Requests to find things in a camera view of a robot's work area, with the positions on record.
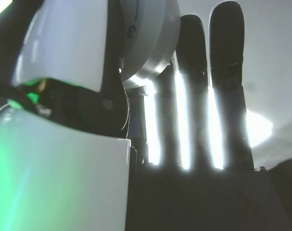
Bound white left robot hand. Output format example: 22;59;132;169
0;0;292;231

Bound grey tape measure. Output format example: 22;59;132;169
116;0;182;89

